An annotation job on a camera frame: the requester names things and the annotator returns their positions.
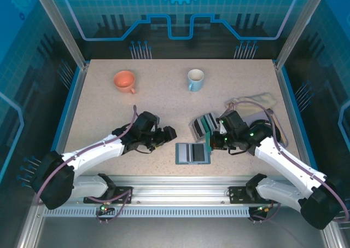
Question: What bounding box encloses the teal card holder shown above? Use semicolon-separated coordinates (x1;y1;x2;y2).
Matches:
174;142;213;165

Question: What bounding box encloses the black card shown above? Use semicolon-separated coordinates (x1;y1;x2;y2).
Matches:
192;143;205;162

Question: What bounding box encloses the silver card with dark stripe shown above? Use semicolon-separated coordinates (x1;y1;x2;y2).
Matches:
176;143;193;163

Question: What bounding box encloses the beige cloth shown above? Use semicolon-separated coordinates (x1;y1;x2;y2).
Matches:
225;93;278;117

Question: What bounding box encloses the black bowl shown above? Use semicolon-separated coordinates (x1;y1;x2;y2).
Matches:
250;118;282;141

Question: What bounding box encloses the orange cup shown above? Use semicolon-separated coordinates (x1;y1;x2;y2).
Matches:
113;70;137;95

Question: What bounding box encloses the light blue mug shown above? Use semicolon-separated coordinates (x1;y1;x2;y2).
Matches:
187;68;205;92

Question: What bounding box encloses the right small LED board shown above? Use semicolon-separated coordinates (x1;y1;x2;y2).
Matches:
255;204;274;215

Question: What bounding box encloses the small led board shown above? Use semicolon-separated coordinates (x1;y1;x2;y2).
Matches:
100;203;114;216
255;204;274;215

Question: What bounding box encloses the left small LED board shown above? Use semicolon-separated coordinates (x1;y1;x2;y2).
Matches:
100;203;114;216

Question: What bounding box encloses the metal bottom panel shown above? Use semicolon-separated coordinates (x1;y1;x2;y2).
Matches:
16;198;340;248

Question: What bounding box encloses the aluminium front rail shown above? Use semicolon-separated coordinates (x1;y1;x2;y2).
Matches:
37;175;326;206

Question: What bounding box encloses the wooden handled utensil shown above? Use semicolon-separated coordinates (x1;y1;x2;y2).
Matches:
265;108;290;147

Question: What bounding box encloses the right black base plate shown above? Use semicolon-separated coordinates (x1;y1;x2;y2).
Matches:
228;186;279;204

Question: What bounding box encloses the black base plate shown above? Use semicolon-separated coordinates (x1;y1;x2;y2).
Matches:
83;186;134;204
228;186;279;204

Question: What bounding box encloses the right aluminium side rail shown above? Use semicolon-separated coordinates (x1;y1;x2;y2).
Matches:
273;60;323;184

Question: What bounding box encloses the aluminium side rail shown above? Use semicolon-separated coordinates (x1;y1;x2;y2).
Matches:
40;63;90;184
273;60;323;184

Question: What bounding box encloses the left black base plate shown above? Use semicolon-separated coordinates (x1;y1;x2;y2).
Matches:
83;186;134;204

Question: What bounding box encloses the slotted cable duct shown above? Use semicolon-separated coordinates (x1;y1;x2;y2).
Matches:
43;206;251;218

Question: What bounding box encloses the left aluminium side rail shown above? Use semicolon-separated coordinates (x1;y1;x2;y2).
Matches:
40;63;90;184

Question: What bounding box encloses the right aluminium frame post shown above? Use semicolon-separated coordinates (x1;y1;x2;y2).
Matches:
275;0;320;70

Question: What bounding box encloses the aluminium frame post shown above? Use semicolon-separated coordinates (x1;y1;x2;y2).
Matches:
275;0;320;70
30;0;89;70

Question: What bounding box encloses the left aluminium frame post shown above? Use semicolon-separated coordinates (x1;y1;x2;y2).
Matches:
30;0;89;70

